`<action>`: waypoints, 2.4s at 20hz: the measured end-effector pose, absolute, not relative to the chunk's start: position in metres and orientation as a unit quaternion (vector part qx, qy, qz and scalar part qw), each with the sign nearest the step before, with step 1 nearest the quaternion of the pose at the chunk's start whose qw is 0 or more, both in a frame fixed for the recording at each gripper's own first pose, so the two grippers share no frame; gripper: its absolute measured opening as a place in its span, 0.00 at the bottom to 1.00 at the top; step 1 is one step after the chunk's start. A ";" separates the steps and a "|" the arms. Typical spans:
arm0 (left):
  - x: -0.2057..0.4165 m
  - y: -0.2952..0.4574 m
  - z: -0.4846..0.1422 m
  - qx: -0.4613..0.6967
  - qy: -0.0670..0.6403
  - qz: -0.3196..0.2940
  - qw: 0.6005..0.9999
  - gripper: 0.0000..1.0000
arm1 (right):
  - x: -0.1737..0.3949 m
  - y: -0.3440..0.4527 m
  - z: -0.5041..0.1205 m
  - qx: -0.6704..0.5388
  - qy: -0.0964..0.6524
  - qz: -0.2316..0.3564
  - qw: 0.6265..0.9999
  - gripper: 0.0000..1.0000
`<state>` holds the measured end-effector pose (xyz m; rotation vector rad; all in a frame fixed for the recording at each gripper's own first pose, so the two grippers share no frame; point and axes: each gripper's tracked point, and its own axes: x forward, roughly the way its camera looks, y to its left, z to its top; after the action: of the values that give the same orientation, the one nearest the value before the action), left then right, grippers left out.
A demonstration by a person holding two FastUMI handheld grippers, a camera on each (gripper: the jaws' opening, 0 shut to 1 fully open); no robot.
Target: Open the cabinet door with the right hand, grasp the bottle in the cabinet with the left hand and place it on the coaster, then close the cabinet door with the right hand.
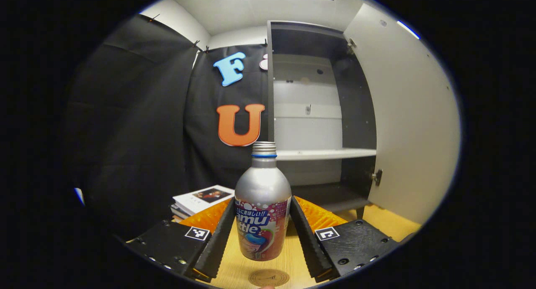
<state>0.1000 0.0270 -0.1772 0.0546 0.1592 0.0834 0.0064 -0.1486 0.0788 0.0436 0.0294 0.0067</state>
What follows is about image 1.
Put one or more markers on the white cabinet shelf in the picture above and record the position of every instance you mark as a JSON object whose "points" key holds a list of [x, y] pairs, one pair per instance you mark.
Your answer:
{"points": [[326, 154]]}

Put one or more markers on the black backdrop cloth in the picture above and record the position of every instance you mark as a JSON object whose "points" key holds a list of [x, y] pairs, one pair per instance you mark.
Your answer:
{"points": [[138, 134]]}

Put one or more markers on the dark grey cabinet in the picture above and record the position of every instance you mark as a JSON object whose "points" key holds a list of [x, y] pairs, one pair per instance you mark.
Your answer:
{"points": [[356, 113]]}

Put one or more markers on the small ceiling light panel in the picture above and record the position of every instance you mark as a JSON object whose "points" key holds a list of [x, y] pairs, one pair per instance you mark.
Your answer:
{"points": [[408, 29]]}

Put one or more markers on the grey cabinet door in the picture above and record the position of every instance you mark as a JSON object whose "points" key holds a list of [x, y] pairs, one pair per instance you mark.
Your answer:
{"points": [[410, 113]]}

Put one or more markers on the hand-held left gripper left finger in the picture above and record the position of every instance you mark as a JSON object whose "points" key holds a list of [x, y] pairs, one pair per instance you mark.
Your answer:
{"points": [[217, 247]]}

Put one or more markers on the metal door hinge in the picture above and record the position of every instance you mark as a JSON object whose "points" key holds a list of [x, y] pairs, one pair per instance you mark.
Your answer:
{"points": [[351, 46], [377, 177]]}

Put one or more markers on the stack of books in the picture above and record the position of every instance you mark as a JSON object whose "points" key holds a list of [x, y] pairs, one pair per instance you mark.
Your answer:
{"points": [[201, 199]]}

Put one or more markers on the round brown coaster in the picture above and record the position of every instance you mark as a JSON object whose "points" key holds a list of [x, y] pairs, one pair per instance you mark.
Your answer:
{"points": [[269, 277]]}

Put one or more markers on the silver bottle with red label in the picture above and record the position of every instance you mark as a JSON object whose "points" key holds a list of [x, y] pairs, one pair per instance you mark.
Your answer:
{"points": [[263, 188]]}

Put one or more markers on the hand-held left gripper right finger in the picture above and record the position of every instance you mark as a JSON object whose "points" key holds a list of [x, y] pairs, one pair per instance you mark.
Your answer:
{"points": [[307, 243]]}

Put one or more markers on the white sheet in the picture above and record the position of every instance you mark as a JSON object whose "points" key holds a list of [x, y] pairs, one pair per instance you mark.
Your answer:
{"points": [[79, 197]]}

